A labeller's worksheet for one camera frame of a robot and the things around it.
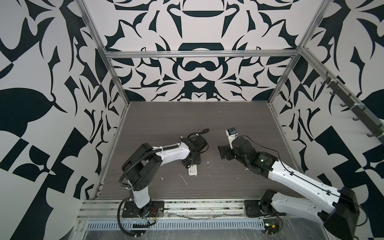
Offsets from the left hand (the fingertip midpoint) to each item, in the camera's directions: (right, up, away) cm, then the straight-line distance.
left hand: (196, 159), depth 89 cm
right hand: (+15, +11, -10) cm, 21 cm away
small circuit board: (+35, -26, -18) cm, 47 cm away
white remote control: (-2, -5, -4) cm, 7 cm away
